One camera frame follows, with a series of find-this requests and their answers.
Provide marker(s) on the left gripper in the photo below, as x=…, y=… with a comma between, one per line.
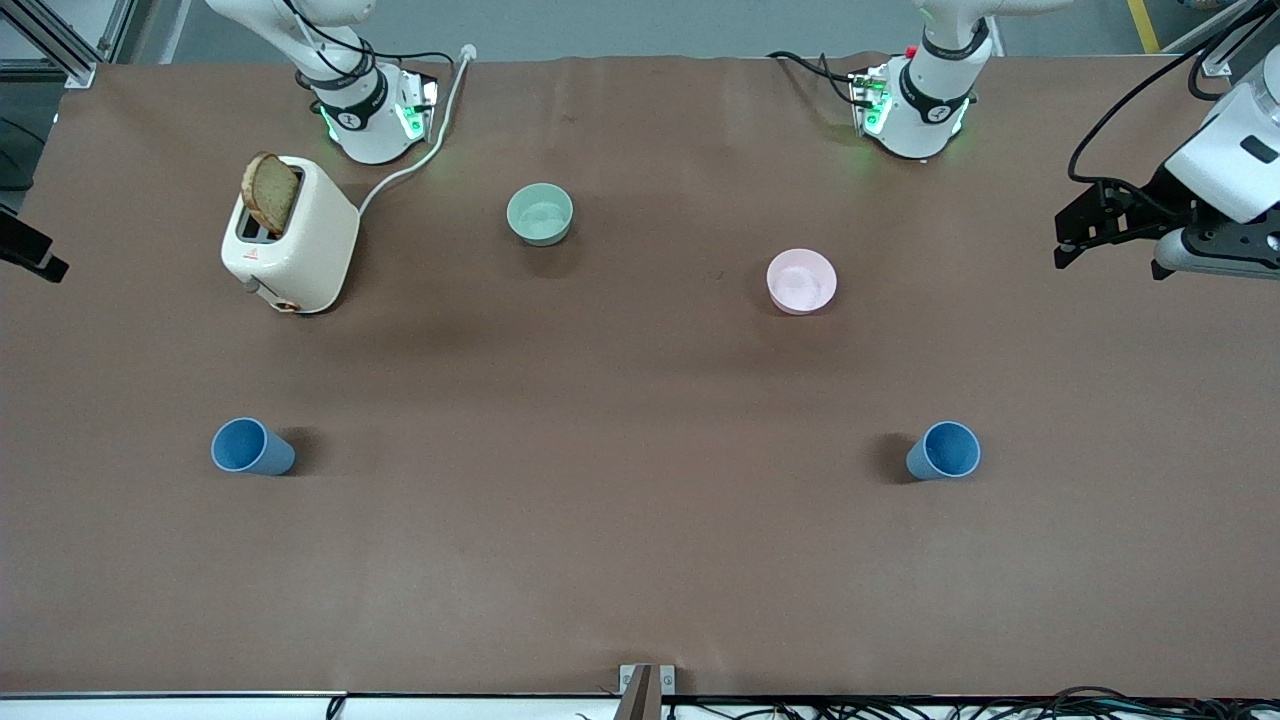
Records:
x=1158, y=197

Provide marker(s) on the blue plastic cup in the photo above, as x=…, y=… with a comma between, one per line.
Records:
x=245, y=448
x=945, y=452

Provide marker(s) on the green-lit arm base electronics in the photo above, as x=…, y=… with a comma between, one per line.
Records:
x=415, y=110
x=870, y=100

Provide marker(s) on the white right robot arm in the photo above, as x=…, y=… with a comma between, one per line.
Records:
x=360, y=130

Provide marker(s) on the brown bread slice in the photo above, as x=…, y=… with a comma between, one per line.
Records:
x=270, y=195

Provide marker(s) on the cream white toaster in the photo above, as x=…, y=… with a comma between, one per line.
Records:
x=310, y=240

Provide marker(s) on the pink bowl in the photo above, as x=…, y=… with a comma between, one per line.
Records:
x=802, y=281

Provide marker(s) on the green bowl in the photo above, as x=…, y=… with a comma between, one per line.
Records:
x=540, y=213

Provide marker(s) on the aluminium frame profile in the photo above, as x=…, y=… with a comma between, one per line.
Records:
x=60, y=50
x=1225, y=55

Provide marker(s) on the white table edge rail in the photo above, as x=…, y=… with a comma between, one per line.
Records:
x=150, y=708

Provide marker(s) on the metal table edge bracket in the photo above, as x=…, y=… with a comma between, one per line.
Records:
x=665, y=680

